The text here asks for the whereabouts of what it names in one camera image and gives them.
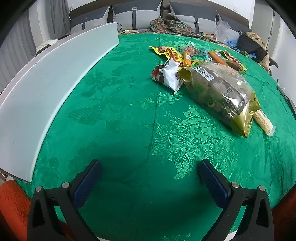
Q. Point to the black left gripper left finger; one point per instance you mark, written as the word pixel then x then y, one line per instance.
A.
pixel 43 222

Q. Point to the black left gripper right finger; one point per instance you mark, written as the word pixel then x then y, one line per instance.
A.
pixel 257 221

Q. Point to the beige wafer roll packet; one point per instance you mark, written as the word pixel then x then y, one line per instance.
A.
pixel 263 121

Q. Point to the large gold nut snack bag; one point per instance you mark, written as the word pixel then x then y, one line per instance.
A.
pixel 224 93

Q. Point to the green brown chicken leg packet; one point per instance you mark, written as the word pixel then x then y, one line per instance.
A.
pixel 232 61

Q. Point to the white red snack packet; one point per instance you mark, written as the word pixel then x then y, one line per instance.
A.
pixel 167 74

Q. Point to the orange sausage stick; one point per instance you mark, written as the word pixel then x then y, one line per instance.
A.
pixel 187 59

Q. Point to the yellow snack packet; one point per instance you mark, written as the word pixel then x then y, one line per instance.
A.
pixel 169 52

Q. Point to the orange sausage clear packet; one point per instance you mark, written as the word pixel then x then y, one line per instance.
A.
pixel 213 57

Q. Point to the clear packet braised egg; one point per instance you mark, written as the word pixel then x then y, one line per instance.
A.
pixel 191 48

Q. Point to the orange stool cushion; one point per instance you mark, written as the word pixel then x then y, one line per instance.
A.
pixel 15 208

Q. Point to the white cardboard storage box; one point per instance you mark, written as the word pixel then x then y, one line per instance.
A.
pixel 34 96

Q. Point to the green patterned tablecloth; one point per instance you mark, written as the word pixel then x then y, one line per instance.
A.
pixel 149 141

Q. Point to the black clothing pile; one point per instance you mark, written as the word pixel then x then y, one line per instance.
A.
pixel 251 43

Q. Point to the white cloth on sofa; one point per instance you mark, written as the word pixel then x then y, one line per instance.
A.
pixel 46 45

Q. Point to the clear plastic bag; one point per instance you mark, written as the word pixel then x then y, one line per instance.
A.
pixel 221 30

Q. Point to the right grey sofa cushion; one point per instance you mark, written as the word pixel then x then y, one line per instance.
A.
pixel 201 17

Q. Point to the grey sofa cushion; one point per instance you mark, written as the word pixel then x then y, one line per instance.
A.
pixel 136 15
pixel 201 17
pixel 90 20

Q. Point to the left grey sofa cushion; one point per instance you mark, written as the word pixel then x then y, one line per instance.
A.
pixel 90 20

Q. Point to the floral paisley cloth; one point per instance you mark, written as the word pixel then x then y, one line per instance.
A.
pixel 171 25

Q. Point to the middle grey sofa cushion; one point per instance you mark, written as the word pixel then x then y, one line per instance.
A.
pixel 136 15

